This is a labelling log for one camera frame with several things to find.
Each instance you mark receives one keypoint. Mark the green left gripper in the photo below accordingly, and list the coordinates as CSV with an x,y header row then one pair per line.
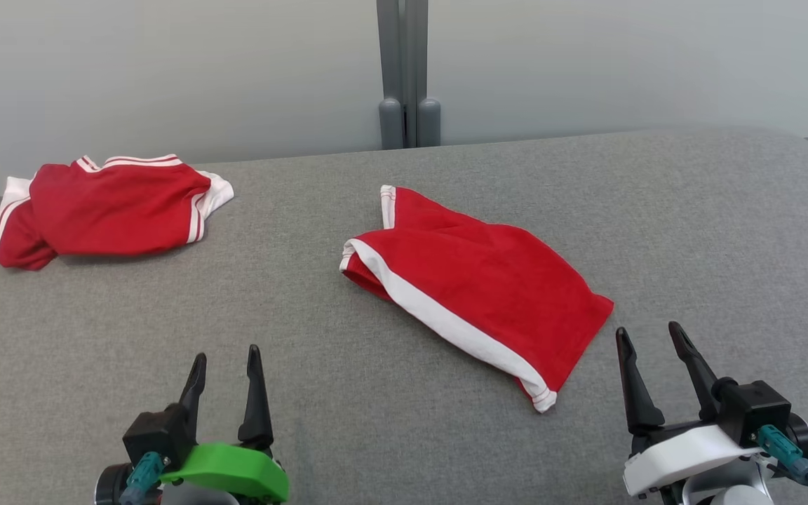
x,y
243,470

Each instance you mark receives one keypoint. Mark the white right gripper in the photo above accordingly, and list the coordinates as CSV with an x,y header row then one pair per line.
x,y
684,456

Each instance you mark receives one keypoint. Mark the red shorts with white band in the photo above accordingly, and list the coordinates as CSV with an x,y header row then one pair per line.
x,y
488,280

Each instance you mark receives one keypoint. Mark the red shirt with white stripes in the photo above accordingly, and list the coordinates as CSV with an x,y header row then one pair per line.
x,y
109,210

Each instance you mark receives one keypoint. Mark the grey fabric sofa cushion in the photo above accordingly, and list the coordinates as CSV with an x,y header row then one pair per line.
x,y
404,435

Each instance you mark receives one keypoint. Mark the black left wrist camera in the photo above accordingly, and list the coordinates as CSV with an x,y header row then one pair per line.
x,y
158,435

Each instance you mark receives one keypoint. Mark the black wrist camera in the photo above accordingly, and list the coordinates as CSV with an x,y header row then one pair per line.
x,y
158,435
755,414

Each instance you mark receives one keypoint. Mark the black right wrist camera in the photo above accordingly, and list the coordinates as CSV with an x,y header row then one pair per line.
x,y
755,414

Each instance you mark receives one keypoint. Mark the partition joint post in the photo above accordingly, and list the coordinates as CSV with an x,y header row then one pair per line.
x,y
390,70

